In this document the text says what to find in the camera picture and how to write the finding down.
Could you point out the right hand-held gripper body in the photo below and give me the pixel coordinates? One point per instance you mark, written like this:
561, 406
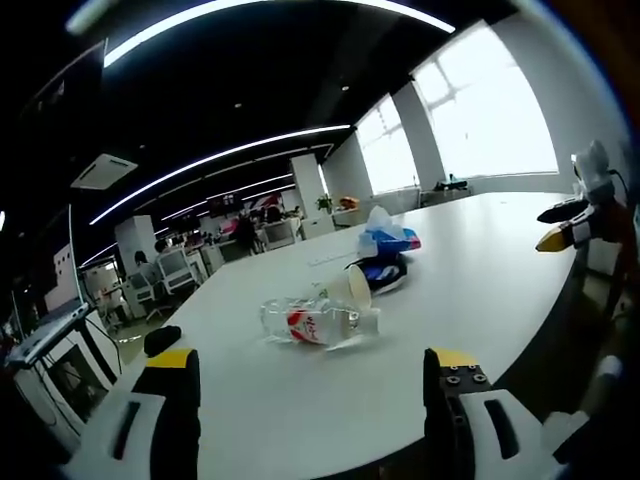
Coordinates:
595, 170

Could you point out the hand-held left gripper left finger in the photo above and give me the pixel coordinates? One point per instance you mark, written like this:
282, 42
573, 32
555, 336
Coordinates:
170, 400

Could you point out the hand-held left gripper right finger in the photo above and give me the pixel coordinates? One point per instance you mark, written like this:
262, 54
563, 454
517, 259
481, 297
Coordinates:
440, 415

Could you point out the small clear plastic cup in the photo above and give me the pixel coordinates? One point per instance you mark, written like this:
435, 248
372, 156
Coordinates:
370, 321

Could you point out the black and blue pouch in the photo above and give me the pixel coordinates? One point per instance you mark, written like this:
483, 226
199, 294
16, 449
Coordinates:
385, 275

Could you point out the crushed clear plastic bottle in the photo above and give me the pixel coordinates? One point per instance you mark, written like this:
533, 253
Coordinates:
305, 322

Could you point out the beige paper cup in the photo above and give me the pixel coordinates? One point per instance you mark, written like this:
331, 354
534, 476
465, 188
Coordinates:
345, 290

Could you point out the blue tissue box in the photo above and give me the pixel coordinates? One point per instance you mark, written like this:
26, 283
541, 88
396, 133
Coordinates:
387, 240

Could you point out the dark items on windowsill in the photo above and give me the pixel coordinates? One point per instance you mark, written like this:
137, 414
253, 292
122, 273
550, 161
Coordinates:
450, 185

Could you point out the black rounded chair back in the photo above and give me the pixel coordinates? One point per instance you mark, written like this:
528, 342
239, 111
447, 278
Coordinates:
162, 340

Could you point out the white office chair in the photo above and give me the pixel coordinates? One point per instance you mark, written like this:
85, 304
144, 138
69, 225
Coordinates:
142, 295
177, 270

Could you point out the white equipment cabinet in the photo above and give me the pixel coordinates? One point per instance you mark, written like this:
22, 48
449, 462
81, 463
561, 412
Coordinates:
65, 370

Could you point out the white table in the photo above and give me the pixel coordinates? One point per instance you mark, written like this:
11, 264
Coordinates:
280, 400

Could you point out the grey laptop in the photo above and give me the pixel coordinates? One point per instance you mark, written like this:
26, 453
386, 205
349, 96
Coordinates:
47, 325

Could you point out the orange object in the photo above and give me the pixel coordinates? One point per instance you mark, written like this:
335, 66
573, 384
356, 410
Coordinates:
348, 202

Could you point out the green potted plant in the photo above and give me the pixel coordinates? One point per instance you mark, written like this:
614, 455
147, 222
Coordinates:
324, 202

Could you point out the long ceiling light strip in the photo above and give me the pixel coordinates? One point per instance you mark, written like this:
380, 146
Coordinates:
210, 165

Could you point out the ceiling air conditioner unit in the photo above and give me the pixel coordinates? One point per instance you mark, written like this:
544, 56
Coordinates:
102, 171

